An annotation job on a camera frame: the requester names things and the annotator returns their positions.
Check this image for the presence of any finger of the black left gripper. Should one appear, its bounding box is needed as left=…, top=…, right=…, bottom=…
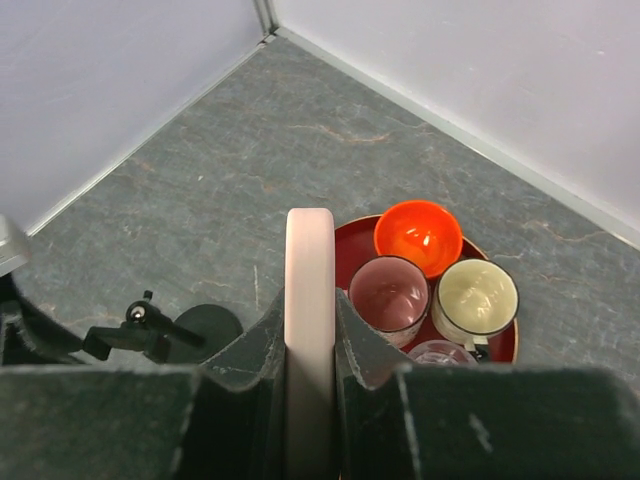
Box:
left=1, top=274, right=83, bottom=365

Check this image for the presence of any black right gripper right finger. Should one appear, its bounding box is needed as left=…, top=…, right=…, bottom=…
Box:
left=335, top=293, right=639, bottom=479

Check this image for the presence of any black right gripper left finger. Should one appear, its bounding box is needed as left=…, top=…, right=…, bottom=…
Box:
left=1, top=296, right=285, bottom=479

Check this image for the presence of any black phone stand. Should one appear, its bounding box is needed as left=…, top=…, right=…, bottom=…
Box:
left=82, top=290, right=244, bottom=364

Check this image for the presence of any pink-cased smartphone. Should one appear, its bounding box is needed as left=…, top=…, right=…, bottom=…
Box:
left=284, top=208, right=335, bottom=479

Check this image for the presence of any clear glass tumbler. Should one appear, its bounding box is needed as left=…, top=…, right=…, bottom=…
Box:
left=408, top=340, right=478, bottom=366

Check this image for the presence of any pink floral mug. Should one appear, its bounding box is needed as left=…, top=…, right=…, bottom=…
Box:
left=347, top=255, right=431, bottom=349

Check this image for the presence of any cream cup with dark rim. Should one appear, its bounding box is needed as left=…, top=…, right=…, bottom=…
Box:
left=431, top=258, right=520, bottom=363

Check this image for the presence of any round red tray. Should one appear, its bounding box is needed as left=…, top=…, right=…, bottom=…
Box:
left=335, top=215, right=519, bottom=364

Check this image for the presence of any orange bowl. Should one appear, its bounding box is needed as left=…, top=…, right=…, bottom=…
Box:
left=373, top=200, right=463, bottom=279

